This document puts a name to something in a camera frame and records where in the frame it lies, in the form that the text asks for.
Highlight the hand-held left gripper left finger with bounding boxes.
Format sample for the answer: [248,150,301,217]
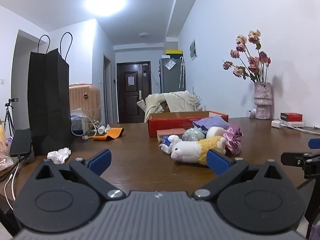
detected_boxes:
[34,149,126,201]

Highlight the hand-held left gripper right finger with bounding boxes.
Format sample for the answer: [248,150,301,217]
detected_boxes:
[191,149,285,202]

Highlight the pink satin bow scrunchie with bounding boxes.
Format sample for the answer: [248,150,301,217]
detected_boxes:
[222,123,244,155]

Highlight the white and yellow llama plush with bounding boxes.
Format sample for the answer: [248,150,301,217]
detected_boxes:
[171,135,227,166]

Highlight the light blue sock ball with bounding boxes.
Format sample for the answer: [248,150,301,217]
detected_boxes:
[182,127,206,142]

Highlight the purple knitted cloth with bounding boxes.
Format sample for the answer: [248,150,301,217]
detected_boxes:
[192,116,230,133]

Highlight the blue and white tissue packet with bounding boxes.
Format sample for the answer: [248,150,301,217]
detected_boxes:
[159,135,181,153]

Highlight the red cardboard box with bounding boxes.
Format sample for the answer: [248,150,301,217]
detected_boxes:
[147,110,229,138]

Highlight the red flat box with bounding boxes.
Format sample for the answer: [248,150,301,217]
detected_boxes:
[280,112,303,122]

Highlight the crumpled white tissue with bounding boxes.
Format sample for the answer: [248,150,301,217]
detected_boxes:
[47,147,71,165]

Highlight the clear plastic bag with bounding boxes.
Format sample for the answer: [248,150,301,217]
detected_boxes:
[70,108,91,136]

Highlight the pink rectangular sponge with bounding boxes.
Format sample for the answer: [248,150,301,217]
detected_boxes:
[156,128,187,144]

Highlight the pink suitcase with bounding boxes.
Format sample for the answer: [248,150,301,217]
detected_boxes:
[69,83,101,124]

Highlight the pink ceramic vase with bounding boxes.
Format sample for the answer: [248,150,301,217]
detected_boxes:
[254,82,272,120]

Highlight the beige coat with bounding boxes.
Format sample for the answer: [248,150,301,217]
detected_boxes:
[137,90,202,123]

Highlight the dark brown door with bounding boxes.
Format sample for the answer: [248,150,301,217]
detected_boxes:
[116,61,152,124]

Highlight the black paper bag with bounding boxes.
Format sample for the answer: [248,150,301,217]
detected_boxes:
[27,32,73,156]

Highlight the black phone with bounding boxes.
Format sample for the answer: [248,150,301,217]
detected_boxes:
[9,128,32,157]

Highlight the crinkled plastic wrapper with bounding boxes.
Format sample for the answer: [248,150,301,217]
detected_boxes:
[0,124,14,172]

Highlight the white folded umbrella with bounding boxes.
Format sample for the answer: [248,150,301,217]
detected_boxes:
[179,56,186,89]

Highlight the grey refrigerator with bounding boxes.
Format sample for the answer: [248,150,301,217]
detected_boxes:
[159,56,186,94]

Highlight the dried pink roses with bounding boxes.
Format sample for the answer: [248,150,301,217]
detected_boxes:
[222,29,271,83]

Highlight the paper note on refrigerator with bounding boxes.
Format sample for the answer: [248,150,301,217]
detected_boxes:
[165,59,178,71]

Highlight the round ceiling lamp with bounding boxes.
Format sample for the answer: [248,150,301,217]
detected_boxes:
[83,0,127,17]

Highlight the purple wall sticker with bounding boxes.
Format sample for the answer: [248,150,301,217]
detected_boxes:
[191,87,208,112]

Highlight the white charging cable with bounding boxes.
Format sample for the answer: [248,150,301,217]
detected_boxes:
[4,155,21,211]

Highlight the camera tripod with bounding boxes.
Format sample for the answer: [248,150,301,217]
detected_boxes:
[3,97,19,138]

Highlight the wall picture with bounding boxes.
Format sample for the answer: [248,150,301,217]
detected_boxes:
[189,38,197,61]

